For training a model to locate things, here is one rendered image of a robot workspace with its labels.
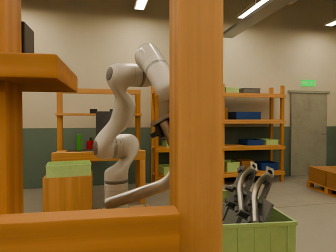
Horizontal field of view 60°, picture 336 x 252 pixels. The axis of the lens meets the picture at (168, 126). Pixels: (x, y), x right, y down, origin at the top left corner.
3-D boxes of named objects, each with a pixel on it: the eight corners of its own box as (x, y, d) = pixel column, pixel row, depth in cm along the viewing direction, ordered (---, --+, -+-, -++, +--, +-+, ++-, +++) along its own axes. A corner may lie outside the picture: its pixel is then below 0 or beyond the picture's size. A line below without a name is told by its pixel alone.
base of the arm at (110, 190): (96, 214, 153) (95, 179, 153) (132, 210, 159) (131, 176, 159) (99, 227, 135) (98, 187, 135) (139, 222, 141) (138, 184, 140)
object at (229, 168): (285, 182, 664) (286, 83, 659) (155, 189, 596) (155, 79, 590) (271, 177, 717) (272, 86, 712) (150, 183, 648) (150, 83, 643)
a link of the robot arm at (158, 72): (186, 55, 109) (227, 111, 92) (155, 82, 114) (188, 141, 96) (174, 42, 102) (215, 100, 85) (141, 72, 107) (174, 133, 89)
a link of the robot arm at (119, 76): (126, 162, 148) (95, 165, 139) (118, 147, 156) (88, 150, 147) (150, 71, 124) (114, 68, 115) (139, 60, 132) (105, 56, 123)
